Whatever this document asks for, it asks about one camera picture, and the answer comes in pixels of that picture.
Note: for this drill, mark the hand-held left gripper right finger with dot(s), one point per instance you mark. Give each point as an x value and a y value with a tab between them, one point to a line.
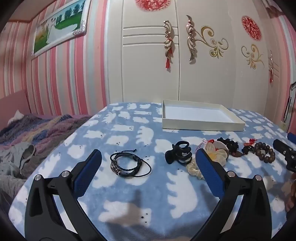
208	171

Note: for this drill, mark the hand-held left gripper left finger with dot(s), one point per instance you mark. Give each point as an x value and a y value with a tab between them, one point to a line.
86	171

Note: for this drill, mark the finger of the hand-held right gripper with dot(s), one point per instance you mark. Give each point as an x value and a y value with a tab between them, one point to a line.
288	155
292	137

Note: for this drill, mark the cream scrunchie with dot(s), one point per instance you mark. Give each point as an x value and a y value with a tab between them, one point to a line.
193	169

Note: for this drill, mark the black hair claw clip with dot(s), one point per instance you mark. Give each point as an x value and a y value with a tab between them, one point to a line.
175	154

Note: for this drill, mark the white shallow cardboard box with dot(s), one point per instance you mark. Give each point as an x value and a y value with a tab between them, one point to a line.
196	114

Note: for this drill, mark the person's right hand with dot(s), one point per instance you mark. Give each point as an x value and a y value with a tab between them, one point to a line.
292	199

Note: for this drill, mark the brown carved pendant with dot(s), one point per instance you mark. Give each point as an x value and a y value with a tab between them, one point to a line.
237	154

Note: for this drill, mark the blue polar bear blanket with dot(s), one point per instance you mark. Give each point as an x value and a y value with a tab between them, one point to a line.
138	197

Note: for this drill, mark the purple patchwork quilt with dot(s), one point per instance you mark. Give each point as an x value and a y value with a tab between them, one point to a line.
46	125

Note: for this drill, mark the red tassel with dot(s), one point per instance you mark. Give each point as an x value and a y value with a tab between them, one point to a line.
167	61
271	77

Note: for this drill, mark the grey garment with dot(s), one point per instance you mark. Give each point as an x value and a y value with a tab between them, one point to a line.
13	160

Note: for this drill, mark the white pillow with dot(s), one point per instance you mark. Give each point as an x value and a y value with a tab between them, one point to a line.
15	115

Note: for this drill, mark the pink headboard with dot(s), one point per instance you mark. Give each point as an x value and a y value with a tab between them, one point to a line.
13	102

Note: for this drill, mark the red paper cut decoration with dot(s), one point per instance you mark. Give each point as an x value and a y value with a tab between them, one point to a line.
251	27
150	4

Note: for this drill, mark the white wardrobe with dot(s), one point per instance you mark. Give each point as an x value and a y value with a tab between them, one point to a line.
148	69

